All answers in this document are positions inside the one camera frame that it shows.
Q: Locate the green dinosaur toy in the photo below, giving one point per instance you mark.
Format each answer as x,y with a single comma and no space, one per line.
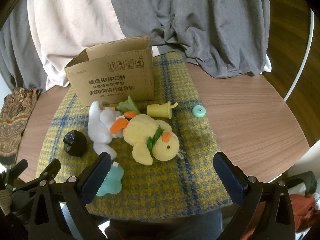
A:
127,106

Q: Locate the teal ring toy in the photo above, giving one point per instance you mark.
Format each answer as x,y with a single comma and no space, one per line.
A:
199,111

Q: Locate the yellow toy cup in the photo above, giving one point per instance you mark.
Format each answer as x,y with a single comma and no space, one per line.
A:
161,110

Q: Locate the red orange cloth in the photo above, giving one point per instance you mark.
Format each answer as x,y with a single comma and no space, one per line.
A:
305,211

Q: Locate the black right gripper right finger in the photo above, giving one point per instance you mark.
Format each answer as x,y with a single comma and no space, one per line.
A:
277,220

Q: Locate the brown paisley cloth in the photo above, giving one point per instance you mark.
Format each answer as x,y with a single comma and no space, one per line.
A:
15,114

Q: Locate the teal flower plush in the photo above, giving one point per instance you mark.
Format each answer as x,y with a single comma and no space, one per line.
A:
112,182

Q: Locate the brown cardboard box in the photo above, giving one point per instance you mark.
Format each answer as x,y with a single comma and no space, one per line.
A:
113,71

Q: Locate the white bunny plush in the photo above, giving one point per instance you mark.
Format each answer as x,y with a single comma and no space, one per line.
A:
99,124

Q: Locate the yellow duck plush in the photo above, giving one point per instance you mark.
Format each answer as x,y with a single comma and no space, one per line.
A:
150,139

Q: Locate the yellow blue plaid mat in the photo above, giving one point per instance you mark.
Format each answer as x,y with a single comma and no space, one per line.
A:
180,187

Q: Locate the grey curtain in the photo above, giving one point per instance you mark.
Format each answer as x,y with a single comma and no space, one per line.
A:
225,37

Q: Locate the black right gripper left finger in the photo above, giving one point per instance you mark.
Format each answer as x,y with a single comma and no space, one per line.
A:
47,220

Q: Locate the black round pouch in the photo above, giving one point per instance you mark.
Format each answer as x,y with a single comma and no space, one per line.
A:
75,143

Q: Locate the pale pink curtain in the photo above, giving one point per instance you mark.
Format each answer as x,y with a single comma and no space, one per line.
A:
61,29

